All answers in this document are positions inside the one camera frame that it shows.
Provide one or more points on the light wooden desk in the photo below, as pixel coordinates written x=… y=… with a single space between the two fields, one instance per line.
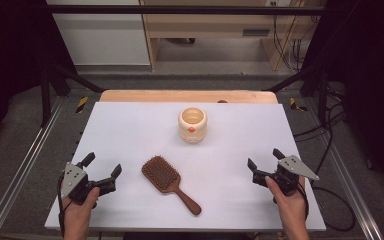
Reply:
x=210 y=25

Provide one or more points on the white table board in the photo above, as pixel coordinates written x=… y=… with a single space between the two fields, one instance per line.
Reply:
x=220 y=186

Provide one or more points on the cream wooden cup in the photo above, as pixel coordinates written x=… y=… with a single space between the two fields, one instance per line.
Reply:
x=192 y=126

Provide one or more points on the brown wooden hairbrush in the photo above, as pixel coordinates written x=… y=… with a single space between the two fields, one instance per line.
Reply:
x=168 y=180

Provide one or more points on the aluminium floor rail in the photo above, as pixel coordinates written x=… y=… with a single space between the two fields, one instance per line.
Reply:
x=353 y=186
x=20 y=173

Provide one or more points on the yellow black floor tape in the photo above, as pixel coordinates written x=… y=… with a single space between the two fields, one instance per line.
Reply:
x=295 y=105
x=82 y=104

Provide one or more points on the black curtain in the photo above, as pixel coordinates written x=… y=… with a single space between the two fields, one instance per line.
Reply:
x=10 y=60
x=370 y=83

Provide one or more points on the white cabinet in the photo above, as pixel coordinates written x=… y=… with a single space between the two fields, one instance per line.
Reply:
x=103 y=36

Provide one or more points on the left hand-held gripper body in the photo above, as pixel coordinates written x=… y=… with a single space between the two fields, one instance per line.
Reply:
x=74 y=182

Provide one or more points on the person's right hand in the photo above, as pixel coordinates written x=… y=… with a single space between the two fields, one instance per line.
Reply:
x=288 y=206

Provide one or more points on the black metal frame stand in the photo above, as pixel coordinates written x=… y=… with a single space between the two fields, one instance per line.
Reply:
x=316 y=83
x=46 y=93

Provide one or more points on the person's left hand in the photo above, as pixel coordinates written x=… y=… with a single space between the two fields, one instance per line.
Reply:
x=80 y=210

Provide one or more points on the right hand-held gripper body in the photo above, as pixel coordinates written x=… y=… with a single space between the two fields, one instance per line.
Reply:
x=288 y=175

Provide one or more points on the black metal crossbar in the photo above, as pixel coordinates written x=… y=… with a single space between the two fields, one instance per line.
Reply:
x=180 y=9

